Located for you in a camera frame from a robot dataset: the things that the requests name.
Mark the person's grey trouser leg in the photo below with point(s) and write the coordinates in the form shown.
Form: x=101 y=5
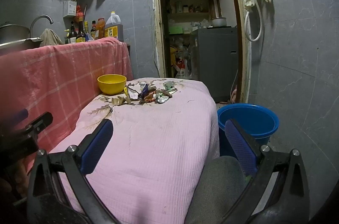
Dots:
x=214 y=192

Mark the white utensil holder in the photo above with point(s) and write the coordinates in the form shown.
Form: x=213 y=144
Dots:
x=69 y=9

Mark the orange sauce bottle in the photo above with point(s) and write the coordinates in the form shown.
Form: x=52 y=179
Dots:
x=100 y=28

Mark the pink checked cloth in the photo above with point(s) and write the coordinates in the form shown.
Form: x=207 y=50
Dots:
x=53 y=75

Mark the slim yellow-label bottle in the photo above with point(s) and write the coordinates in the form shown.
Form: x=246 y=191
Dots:
x=86 y=29

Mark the tall dark soy bottle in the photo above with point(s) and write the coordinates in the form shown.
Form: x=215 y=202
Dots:
x=80 y=34

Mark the pile of wrappers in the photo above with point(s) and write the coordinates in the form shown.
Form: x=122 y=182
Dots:
x=148 y=97

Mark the red net bag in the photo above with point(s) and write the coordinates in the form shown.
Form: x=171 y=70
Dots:
x=79 y=13

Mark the small green bottle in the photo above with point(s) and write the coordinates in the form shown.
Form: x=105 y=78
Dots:
x=67 y=38

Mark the green box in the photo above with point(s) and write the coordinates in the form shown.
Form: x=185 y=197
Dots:
x=175 y=30

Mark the pink floral blanket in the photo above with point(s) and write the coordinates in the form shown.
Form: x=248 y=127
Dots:
x=148 y=147

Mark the wooden door frame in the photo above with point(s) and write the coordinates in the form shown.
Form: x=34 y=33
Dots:
x=156 y=28

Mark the small steel pot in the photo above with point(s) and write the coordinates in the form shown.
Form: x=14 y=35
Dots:
x=219 y=22

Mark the yellow bag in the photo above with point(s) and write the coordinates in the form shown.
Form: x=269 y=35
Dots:
x=173 y=52

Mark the dark vinegar bottle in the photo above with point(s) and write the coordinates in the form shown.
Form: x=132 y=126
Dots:
x=72 y=36

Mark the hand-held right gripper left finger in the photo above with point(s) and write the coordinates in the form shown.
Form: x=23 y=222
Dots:
x=98 y=144

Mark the yellow bowl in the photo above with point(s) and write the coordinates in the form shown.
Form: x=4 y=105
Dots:
x=111 y=83

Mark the steel faucet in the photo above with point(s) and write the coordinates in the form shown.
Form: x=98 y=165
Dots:
x=33 y=24

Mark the beige rag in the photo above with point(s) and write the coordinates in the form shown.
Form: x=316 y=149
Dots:
x=50 y=37

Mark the white printed sack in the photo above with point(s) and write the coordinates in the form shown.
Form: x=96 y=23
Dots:
x=182 y=69

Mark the large cooking oil jug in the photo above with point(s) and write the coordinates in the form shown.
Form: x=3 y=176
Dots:
x=114 y=28

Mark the person's left hand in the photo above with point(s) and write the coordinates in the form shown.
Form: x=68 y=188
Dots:
x=18 y=177

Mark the steel sink basin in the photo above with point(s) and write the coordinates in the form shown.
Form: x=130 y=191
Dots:
x=18 y=42

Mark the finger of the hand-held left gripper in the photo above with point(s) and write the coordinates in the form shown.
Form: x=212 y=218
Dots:
x=39 y=120
x=14 y=116

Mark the blue plastic bucket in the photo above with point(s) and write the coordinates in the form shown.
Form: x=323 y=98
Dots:
x=251 y=118

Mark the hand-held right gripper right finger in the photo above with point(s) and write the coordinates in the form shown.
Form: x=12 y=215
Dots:
x=239 y=144

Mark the grey washing machine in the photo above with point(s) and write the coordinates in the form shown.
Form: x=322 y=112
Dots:
x=214 y=62

